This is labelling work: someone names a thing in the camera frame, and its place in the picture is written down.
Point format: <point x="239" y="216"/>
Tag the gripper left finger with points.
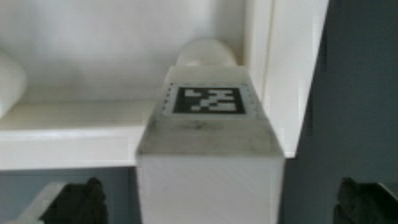
<point x="69" y="204"/>

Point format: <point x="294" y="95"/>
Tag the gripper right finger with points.
<point x="367" y="204"/>

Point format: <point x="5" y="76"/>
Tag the white leg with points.
<point x="211" y="161"/>

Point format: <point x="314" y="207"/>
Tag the white square table top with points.
<point x="86" y="53"/>

